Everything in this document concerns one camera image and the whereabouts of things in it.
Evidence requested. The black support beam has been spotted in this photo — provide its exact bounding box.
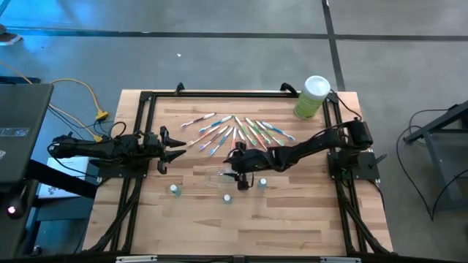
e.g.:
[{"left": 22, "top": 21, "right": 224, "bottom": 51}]
[{"left": 25, "top": 159, "right": 99, "bottom": 200}]

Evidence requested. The silver bracket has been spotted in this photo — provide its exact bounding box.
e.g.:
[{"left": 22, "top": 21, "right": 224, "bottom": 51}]
[
  {"left": 116, "top": 255, "right": 158, "bottom": 263},
  {"left": 320, "top": 256, "right": 362, "bottom": 263}
]

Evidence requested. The white booklet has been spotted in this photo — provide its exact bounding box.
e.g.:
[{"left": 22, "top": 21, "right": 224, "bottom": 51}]
[{"left": 37, "top": 156, "right": 91, "bottom": 200}]

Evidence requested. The green wipes canister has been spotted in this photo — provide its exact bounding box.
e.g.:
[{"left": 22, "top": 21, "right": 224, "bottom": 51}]
[{"left": 293, "top": 75, "right": 331, "bottom": 121}]

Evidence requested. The yellow cable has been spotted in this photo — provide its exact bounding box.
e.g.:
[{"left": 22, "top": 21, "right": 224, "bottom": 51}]
[
  {"left": 49, "top": 77, "right": 110, "bottom": 122},
  {"left": 0, "top": 61, "right": 104, "bottom": 142}
]

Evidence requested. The round floor stand base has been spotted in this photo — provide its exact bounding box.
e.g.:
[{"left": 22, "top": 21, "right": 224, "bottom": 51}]
[{"left": 0, "top": 23, "right": 23, "bottom": 47}]

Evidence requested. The dark grey monitor panel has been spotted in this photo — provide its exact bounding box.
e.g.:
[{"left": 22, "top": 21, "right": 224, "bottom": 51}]
[{"left": 0, "top": 83, "right": 55, "bottom": 183}]

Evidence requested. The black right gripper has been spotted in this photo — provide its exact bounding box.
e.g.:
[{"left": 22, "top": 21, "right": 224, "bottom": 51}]
[{"left": 220, "top": 141, "right": 276, "bottom": 191}]

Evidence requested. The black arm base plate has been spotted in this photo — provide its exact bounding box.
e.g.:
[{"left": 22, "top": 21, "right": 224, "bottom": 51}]
[
  {"left": 97, "top": 149, "right": 151, "bottom": 179},
  {"left": 327, "top": 150, "right": 388, "bottom": 182}
]

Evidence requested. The black aluminium table frame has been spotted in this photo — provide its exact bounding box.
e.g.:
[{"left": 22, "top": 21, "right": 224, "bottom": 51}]
[{"left": 82, "top": 82, "right": 395, "bottom": 256}]

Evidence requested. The black floor cable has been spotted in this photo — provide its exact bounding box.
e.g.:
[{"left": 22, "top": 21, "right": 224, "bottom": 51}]
[{"left": 396, "top": 108, "right": 468, "bottom": 222}]

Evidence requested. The black stand with indicator light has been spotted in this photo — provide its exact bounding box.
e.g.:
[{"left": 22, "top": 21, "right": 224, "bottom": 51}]
[{"left": 0, "top": 178, "right": 39, "bottom": 259}]

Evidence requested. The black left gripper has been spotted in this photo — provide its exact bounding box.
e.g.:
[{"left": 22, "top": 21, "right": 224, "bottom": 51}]
[{"left": 135, "top": 125, "right": 187, "bottom": 175}]

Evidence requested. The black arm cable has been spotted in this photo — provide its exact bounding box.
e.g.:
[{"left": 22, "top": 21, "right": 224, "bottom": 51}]
[{"left": 330, "top": 89, "right": 363, "bottom": 121}]

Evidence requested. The black desk frame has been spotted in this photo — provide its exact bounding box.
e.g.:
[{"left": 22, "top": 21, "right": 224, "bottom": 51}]
[{"left": 403, "top": 99, "right": 468, "bottom": 215}]

